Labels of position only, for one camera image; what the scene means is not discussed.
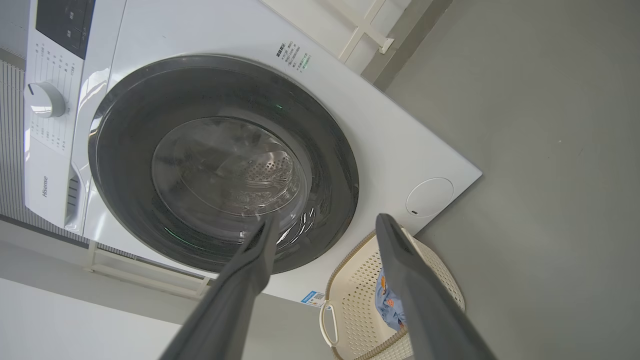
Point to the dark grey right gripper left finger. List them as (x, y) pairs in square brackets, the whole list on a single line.
[(235, 300)]

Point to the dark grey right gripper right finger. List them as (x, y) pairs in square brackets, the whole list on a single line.
[(425, 310)]

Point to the blue bear-print garment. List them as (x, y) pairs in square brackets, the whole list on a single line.
[(390, 305)]

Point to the glass washing machine door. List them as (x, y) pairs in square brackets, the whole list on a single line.
[(125, 165)]

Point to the white front-load washing machine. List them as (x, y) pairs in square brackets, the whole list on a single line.
[(400, 150)]

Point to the white washing machine dial knob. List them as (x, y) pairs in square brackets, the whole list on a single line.
[(45, 100)]

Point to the black washing machine display panel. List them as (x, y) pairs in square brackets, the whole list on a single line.
[(65, 22)]

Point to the cream perforated laundry basket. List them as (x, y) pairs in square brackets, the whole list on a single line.
[(360, 300)]

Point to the blue white energy label sticker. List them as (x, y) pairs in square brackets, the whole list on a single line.
[(313, 298)]

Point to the round white filter cover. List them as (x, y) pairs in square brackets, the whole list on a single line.
[(430, 197)]

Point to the white detergent drawer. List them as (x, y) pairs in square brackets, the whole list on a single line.
[(50, 190)]

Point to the black text label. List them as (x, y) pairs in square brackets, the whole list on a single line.
[(294, 57)]

